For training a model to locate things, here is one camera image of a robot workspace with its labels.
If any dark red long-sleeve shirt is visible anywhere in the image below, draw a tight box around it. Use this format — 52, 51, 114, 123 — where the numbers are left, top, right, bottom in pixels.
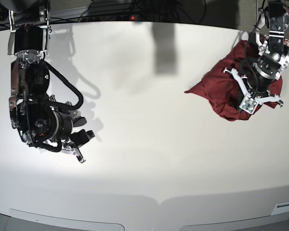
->
184, 40, 284, 122

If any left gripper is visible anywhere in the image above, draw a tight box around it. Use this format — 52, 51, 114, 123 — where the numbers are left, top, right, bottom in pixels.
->
223, 67, 284, 108

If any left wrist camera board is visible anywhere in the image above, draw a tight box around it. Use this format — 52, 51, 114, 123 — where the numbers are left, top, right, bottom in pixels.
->
239, 95, 259, 115

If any power strip with red switch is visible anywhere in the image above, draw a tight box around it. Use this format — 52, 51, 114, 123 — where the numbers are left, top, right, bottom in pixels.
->
80, 14, 139, 22

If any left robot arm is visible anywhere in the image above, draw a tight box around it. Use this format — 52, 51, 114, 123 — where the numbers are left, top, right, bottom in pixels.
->
224, 0, 289, 115

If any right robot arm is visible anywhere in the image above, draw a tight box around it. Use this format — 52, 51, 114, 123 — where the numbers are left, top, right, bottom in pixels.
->
1, 0, 94, 163

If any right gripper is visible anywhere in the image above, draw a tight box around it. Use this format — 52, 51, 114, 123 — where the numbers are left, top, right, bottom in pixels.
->
33, 110, 95, 164

